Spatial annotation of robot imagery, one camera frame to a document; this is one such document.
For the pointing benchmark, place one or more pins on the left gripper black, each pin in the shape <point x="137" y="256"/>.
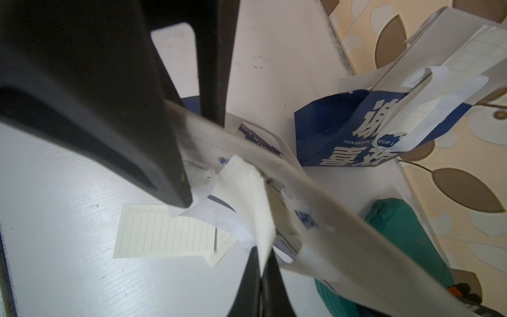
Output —
<point x="87" y="76"/>

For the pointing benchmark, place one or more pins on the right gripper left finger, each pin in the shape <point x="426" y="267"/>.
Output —
<point x="248" y="297"/>

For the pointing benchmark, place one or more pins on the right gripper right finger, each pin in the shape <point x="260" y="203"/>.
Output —
<point x="275" y="301"/>

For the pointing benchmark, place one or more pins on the large blue white tote bag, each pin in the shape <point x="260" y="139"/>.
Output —
<point x="344" y="129"/>

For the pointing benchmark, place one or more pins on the pale yellow receipt sheet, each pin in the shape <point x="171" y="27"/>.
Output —
<point x="149" y="231"/>

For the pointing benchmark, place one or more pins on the orange black pliers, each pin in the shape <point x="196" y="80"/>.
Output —
<point x="472" y="301"/>

